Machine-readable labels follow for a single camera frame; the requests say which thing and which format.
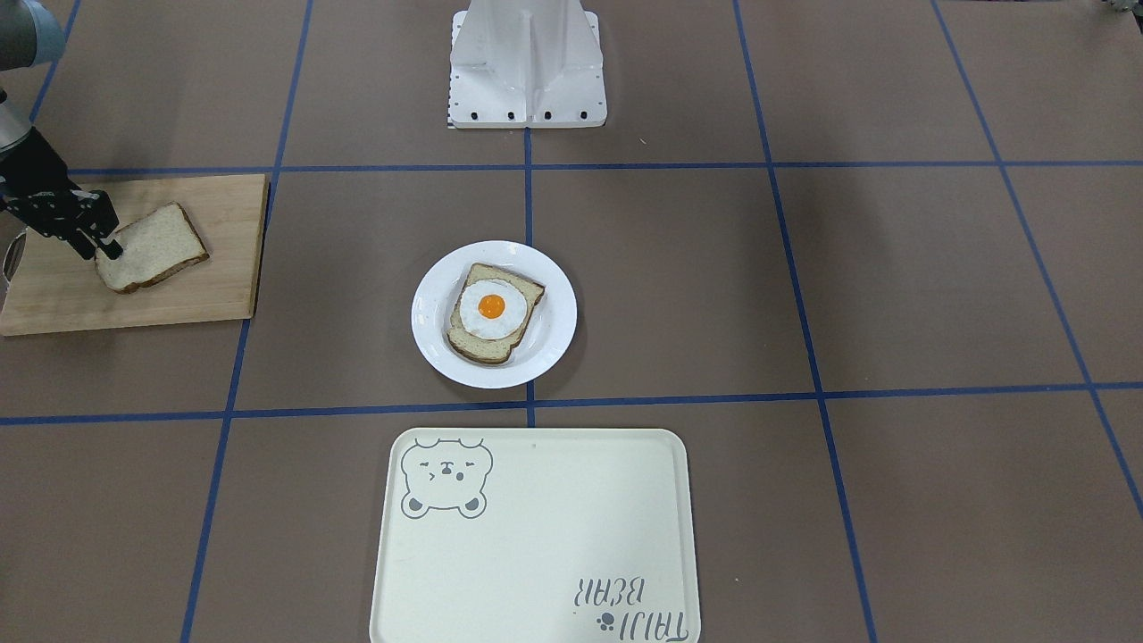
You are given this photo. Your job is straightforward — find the white round plate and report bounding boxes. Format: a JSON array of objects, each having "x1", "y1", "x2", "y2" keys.
[{"x1": 411, "y1": 240, "x2": 577, "y2": 389}]

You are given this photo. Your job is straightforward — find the wooden cutting board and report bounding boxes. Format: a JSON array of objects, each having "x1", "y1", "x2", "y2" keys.
[{"x1": 1, "y1": 174, "x2": 269, "y2": 337}]

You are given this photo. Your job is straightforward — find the fried egg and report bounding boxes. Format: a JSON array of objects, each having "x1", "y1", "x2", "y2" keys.
[{"x1": 458, "y1": 280, "x2": 530, "y2": 340}]

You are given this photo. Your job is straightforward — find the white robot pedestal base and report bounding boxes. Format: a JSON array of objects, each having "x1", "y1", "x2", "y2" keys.
[{"x1": 446, "y1": 1, "x2": 608, "y2": 129}]

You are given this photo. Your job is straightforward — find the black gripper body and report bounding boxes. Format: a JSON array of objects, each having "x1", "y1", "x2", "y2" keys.
[{"x1": 1, "y1": 128, "x2": 120, "y2": 243}]

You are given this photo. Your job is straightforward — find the bread slice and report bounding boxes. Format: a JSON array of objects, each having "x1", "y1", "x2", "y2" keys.
[
  {"x1": 96, "y1": 201, "x2": 211, "y2": 296},
  {"x1": 446, "y1": 263, "x2": 546, "y2": 365}
]

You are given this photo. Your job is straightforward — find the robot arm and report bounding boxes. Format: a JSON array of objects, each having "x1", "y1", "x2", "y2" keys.
[{"x1": 1, "y1": 1, "x2": 123, "y2": 260}]

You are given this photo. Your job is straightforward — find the cream bear serving tray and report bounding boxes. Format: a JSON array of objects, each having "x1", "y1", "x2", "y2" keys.
[{"x1": 369, "y1": 428, "x2": 703, "y2": 642}]

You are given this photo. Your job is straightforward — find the bread slice under egg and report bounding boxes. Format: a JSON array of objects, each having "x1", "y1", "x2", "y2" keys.
[{"x1": 446, "y1": 263, "x2": 546, "y2": 365}]

